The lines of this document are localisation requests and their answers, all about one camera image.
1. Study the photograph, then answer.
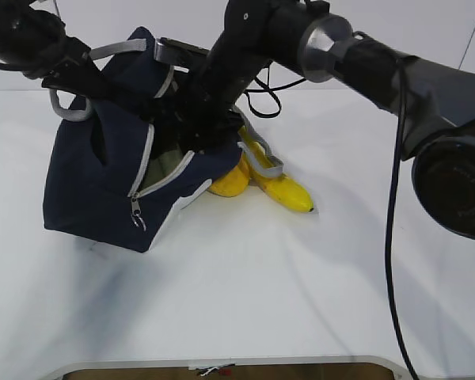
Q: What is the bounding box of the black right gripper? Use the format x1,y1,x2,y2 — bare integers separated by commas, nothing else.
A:
142,70,245,154

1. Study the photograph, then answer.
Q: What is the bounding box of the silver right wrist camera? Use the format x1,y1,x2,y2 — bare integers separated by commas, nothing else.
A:
154,37,210,70

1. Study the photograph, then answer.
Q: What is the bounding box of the yellow toy pear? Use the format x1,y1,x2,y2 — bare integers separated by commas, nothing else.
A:
208,154,251,198

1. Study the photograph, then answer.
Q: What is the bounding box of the navy blue lunch bag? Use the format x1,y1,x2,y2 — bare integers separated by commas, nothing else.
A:
42,25,284,253

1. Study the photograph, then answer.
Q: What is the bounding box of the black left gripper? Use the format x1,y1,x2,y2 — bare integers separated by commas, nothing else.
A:
23,37,154,119

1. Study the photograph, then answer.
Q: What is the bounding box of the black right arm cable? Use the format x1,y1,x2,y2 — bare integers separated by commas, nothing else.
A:
243,63,420,380

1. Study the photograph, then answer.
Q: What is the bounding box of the green lid glass container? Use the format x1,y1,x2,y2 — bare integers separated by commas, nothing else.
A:
141,150,184,188

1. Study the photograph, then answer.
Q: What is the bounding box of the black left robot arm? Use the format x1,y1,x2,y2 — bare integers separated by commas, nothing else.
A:
0,1,153,122

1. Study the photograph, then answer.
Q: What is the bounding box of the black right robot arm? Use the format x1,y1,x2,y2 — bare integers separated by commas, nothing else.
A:
152,1,475,240

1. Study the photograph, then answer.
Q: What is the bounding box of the yellow toy banana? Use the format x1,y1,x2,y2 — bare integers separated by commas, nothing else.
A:
237,125,315,214

